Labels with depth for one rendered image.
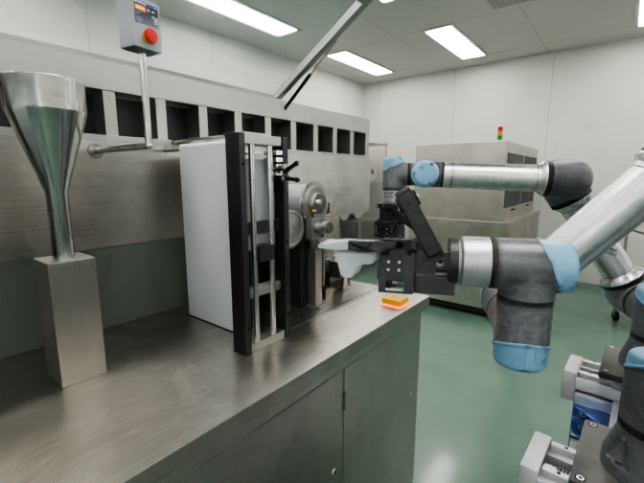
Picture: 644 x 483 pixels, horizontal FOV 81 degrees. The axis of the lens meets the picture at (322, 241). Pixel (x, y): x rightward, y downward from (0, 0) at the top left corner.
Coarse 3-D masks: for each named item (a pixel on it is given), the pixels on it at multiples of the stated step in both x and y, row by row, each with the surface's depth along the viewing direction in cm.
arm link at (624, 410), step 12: (636, 348) 67; (636, 360) 64; (624, 372) 68; (636, 372) 64; (624, 384) 67; (636, 384) 64; (624, 396) 67; (636, 396) 63; (624, 408) 67; (636, 408) 64; (624, 420) 67; (636, 420) 64
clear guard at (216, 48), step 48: (0, 0) 82; (48, 0) 86; (96, 0) 90; (192, 0) 101; (240, 0) 107; (288, 0) 115; (336, 0) 123; (96, 48) 102; (192, 48) 116; (240, 48) 124; (288, 48) 134
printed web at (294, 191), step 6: (246, 156) 105; (264, 156) 111; (288, 186) 132; (294, 186) 131; (300, 186) 129; (288, 192) 129; (294, 192) 128; (300, 192) 126; (288, 198) 128; (294, 198) 127; (288, 204) 128; (294, 204) 127; (294, 210) 127; (294, 246) 125
